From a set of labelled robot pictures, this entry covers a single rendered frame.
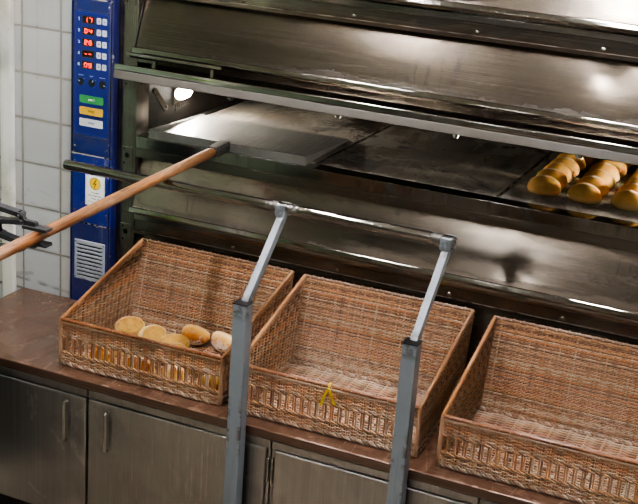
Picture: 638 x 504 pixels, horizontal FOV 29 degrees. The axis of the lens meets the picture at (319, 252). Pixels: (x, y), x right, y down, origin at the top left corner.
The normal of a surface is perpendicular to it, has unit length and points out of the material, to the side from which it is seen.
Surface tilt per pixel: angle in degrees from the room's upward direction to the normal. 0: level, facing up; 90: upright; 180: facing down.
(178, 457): 90
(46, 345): 0
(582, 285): 70
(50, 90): 90
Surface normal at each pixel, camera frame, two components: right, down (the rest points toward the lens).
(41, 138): -0.40, 0.27
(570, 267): -0.36, -0.07
